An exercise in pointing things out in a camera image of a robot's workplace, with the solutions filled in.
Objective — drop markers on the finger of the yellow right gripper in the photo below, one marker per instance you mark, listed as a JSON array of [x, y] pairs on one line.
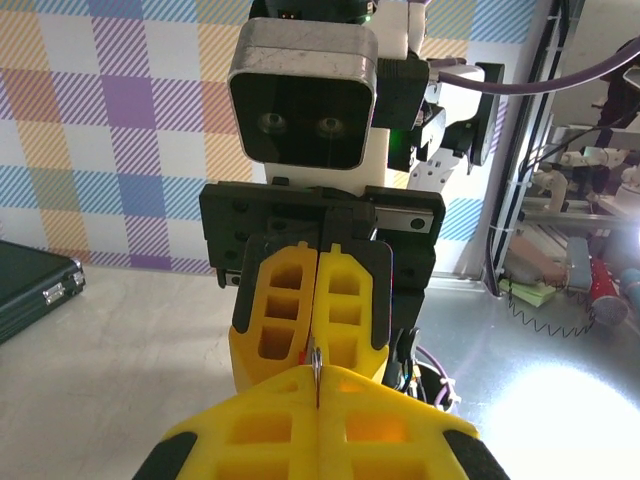
[[367, 300], [252, 300]]

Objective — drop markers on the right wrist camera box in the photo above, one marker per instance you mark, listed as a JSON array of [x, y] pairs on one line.
[[300, 115]]

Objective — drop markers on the grey blue block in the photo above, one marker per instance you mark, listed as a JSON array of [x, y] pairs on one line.
[[579, 265]]

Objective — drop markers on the green sticky note pad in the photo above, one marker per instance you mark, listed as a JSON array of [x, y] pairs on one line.
[[530, 295]]

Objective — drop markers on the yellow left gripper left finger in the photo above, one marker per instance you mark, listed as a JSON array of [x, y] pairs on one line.
[[260, 450]]

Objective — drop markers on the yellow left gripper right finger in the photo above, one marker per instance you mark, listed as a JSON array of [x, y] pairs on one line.
[[380, 450]]

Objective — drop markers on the red dotted tube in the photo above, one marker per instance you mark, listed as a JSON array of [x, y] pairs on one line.
[[602, 277]]

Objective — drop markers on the black hard case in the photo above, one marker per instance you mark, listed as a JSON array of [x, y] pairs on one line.
[[30, 285]]

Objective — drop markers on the aluminium frame post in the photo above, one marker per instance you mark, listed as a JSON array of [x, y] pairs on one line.
[[515, 150]]

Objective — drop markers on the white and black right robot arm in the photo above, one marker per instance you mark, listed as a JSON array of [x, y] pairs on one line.
[[430, 172]]

